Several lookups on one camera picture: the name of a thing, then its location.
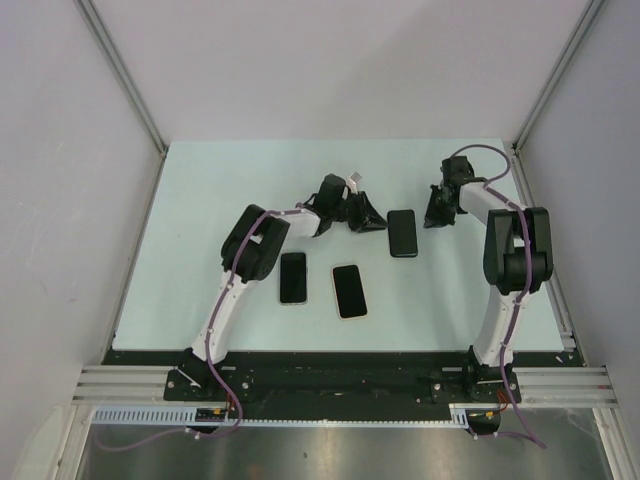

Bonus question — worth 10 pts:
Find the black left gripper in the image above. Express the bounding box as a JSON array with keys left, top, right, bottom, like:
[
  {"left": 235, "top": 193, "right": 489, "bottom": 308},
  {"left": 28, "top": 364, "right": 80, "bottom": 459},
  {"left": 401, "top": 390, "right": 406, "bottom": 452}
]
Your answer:
[{"left": 330, "top": 192, "right": 389, "bottom": 234}]

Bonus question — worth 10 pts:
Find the teal blue phone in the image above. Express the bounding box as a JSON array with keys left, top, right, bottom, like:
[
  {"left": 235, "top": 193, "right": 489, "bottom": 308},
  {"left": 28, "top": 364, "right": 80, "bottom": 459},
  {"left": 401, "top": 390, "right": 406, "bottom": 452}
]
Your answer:
[{"left": 387, "top": 209, "right": 418, "bottom": 258}]

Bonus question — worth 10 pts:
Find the beige phone case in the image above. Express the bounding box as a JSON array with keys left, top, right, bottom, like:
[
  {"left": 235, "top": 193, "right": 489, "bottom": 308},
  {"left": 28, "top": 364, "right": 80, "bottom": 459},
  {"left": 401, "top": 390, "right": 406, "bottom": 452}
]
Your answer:
[{"left": 331, "top": 264, "right": 370, "bottom": 321}]

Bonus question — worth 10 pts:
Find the black phone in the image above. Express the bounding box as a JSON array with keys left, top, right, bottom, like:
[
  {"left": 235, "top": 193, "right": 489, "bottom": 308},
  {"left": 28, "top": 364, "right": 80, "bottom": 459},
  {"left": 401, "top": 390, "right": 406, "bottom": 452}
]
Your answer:
[{"left": 332, "top": 265, "right": 368, "bottom": 318}]

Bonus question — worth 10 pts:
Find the black phone screen up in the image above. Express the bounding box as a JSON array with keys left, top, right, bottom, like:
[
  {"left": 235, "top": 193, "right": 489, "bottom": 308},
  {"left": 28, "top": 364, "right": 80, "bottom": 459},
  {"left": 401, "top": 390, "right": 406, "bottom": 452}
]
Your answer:
[{"left": 279, "top": 252, "right": 308, "bottom": 304}]

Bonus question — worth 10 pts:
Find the clear magsafe phone case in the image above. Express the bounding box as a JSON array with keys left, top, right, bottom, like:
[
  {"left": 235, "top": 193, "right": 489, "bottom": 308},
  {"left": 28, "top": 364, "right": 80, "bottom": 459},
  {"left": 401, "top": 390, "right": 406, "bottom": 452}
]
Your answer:
[{"left": 278, "top": 251, "right": 309, "bottom": 306}]

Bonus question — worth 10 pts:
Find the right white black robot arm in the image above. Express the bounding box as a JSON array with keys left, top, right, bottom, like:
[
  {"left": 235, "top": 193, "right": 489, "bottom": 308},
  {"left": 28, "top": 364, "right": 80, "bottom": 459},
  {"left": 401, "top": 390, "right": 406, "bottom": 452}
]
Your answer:
[{"left": 424, "top": 155, "right": 554, "bottom": 401}]

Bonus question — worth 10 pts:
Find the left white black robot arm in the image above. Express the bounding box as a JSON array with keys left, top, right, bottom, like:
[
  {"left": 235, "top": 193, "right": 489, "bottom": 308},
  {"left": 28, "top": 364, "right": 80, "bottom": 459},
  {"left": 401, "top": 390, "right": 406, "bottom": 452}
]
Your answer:
[{"left": 177, "top": 174, "right": 387, "bottom": 400}]

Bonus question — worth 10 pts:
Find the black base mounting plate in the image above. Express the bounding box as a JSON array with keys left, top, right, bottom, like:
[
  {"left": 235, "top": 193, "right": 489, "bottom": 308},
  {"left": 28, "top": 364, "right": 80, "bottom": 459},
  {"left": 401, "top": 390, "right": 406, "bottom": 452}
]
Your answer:
[{"left": 102, "top": 350, "right": 586, "bottom": 420}]

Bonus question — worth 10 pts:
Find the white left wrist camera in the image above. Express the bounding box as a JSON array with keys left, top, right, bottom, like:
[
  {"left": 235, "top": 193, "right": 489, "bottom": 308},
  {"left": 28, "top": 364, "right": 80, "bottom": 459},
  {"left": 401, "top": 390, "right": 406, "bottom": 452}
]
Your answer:
[{"left": 345, "top": 172, "right": 362, "bottom": 195}]

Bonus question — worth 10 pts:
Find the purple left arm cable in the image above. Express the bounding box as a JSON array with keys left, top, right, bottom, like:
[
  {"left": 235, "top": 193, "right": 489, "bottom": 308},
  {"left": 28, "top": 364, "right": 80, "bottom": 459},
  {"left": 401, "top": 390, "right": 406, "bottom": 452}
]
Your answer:
[{"left": 204, "top": 208, "right": 301, "bottom": 421}]

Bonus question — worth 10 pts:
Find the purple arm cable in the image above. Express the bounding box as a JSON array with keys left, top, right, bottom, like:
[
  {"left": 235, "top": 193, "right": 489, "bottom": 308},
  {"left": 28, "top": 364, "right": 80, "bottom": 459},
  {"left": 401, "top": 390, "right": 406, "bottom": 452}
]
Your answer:
[
  {"left": 204, "top": 208, "right": 301, "bottom": 421},
  {"left": 452, "top": 143, "right": 549, "bottom": 449}
]

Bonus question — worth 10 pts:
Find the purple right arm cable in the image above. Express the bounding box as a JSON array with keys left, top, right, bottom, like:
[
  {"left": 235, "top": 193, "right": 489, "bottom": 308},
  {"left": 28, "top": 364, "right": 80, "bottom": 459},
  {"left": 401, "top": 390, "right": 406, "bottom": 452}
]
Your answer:
[{"left": 452, "top": 143, "right": 549, "bottom": 449}]

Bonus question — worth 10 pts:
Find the aluminium frame rail front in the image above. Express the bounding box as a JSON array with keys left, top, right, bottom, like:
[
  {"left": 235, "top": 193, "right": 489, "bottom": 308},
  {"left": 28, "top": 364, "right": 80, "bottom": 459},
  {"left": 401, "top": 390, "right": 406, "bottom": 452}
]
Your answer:
[{"left": 514, "top": 367, "right": 618, "bottom": 408}]

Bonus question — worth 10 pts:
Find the aluminium frame rail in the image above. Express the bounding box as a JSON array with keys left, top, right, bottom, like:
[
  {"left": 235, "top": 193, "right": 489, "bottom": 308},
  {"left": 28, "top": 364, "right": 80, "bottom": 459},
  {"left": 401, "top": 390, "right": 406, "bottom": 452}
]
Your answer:
[
  {"left": 514, "top": 367, "right": 618, "bottom": 408},
  {"left": 72, "top": 365, "right": 171, "bottom": 405}
]

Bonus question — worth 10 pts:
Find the right aluminium corner post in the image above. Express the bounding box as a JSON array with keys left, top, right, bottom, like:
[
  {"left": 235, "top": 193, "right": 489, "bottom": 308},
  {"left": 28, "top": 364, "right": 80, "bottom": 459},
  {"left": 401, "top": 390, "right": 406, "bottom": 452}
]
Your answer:
[{"left": 511, "top": 0, "right": 609, "bottom": 154}]

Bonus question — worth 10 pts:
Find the aluminium corner post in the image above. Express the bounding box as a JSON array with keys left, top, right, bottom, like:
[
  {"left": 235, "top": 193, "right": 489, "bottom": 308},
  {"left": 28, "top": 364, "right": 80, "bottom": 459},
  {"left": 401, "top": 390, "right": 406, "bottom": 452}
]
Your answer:
[
  {"left": 73, "top": 0, "right": 168, "bottom": 159},
  {"left": 511, "top": 0, "right": 609, "bottom": 154}
]

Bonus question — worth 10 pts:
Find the aluminium frame rail left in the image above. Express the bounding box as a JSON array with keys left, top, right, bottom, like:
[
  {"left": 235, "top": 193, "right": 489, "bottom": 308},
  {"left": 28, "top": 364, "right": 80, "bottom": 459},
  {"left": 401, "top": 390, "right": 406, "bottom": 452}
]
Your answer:
[{"left": 72, "top": 365, "right": 171, "bottom": 405}]

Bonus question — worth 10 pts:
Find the white slotted cable duct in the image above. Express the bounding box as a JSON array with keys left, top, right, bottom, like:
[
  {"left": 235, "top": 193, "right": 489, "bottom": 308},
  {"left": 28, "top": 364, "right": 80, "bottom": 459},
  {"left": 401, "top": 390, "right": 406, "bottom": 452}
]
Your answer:
[{"left": 91, "top": 405, "right": 501, "bottom": 430}]

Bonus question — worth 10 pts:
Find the left aluminium corner post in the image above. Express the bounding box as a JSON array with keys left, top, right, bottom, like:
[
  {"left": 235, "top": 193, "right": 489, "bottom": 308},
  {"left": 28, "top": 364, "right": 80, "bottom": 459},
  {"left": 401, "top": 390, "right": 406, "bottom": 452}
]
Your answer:
[{"left": 73, "top": 0, "right": 168, "bottom": 159}]

